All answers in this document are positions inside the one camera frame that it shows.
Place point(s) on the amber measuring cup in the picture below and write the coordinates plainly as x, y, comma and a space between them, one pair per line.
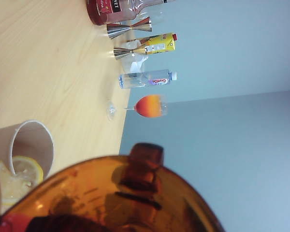
135, 193

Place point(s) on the beige paper cup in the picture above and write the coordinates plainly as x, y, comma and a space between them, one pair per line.
38, 140

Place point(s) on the red grenadine syrup bottle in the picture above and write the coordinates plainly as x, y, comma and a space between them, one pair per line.
101, 12

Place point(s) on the small wine glass sunrise drink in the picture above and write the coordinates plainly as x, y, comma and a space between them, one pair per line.
149, 106

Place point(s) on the clear plastic water bottle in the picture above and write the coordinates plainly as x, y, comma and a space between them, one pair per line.
140, 79

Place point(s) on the yellow juice carton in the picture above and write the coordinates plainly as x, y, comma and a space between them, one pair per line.
162, 44

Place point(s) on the large steel jigger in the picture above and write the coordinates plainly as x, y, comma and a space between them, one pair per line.
118, 30

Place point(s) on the yellow lemon slice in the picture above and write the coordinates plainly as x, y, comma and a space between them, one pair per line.
29, 169

